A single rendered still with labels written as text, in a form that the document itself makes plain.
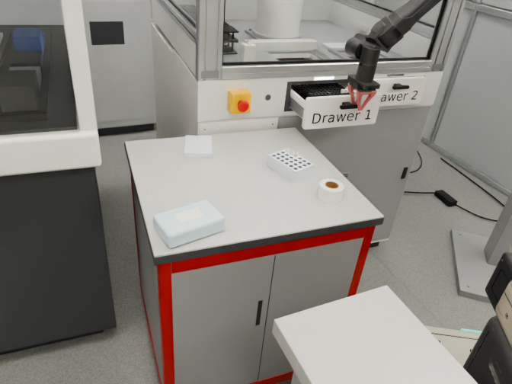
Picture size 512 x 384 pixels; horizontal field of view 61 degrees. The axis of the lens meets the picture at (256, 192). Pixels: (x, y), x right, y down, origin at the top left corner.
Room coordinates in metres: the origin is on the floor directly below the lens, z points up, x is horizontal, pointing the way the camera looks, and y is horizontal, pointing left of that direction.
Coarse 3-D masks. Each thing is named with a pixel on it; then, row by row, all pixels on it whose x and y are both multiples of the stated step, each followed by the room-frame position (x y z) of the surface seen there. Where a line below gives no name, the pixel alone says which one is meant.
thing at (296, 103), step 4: (340, 84) 1.67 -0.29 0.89; (344, 84) 1.65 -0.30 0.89; (292, 92) 1.51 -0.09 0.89; (356, 92) 1.57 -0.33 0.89; (292, 96) 1.51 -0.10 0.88; (296, 96) 1.47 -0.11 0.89; (292, 100) 1.50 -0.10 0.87; (296, 100) 1.47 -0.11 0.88; (300, 100) 1.44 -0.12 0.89; (304, 100) 1.44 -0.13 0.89; (292, 104) 1.49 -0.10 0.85; (296, 104) 1.46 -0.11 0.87; (300, 104) 1.44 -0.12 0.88; (304, 104) 1.42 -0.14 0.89; (292, 108) 1.49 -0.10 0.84; (296, 108) 1.46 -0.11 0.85; (300, 108) 1.43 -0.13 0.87; (296, 112) 1.45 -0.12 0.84; (300, 112) 1.43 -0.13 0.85; (300, 116) 1.42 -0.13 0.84
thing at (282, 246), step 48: (144, 144) 1.25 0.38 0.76; (240, 144) 1.32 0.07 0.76; (288, 144) 1.36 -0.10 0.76; (144, 192) 0.98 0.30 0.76; (192, 192) 1.00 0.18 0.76; (240, 192) 1.02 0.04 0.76; (288, 192) 1.05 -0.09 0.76; (144, 240) 1.01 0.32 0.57; (240, 240) 0.81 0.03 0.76; (288, 240) 0.86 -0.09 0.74; (336, 240) 0.93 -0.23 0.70; (144, 288) 1.12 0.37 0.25; (192, 288) 0.78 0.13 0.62; (240, 288) 0.83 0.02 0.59; (288, 288) 0.89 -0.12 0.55; (336, 288) 0.95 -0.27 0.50; (192, 336) 0.78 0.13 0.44; (240, 336) 0.83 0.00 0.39
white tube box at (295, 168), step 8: (280, 152) 1.22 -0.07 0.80; (288, 152) 1.22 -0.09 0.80; (272, 160) 1.18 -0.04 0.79; (280, 160) 1.17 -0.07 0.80; (288, 160) 1.17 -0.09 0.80; (296, 160) 1.18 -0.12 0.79; (304, 160) 1.18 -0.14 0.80; (272, 168) 1.17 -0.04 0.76; (280, 168) 1.15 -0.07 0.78; (288, 168) 1.13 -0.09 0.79; (296, 168) 1.13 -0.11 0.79; (304, 168) 1.13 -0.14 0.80; (312, 168) 1.16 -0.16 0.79; (288, 176) 1.12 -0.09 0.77; (296, 176) 1.11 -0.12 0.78; (304, 176) 1.13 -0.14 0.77
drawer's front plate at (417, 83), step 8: (376, 80) 1.64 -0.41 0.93; (384, 80) 1.65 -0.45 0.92; (392, 80) 1.67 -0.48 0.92; (400, 80) 1.68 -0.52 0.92; (408, 80) 1.70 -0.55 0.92; (416, 80) 1.71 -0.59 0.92; (424, 80) 1.73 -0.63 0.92; (384, 88) 1.66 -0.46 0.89; (408, 88) 1.70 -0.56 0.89; (416, 88) 1.72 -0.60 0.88; (384, 96) 1.66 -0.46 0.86; (400, 96) 1.69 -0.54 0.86; (408, 96) 1.71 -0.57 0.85; (416, 96) 1.72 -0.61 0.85; (384, 104) 1.66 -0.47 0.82; (392, 104) 1.68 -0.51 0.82; (400, 104) 1.69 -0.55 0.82
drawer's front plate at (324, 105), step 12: (324, 96) 1.40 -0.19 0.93; (336, 96) 1.41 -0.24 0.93; (348, 96) 1.42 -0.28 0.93; (312, 108) 1.37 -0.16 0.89; (324, 108) 1.39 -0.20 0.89; (336, 108) 1.40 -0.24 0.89; (372, 108) 1.46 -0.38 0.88; (324, 120) 1.39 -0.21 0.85; (336, 120) 1.41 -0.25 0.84; (360, 120) 1.45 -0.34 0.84; (372, 120) 1.47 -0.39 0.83
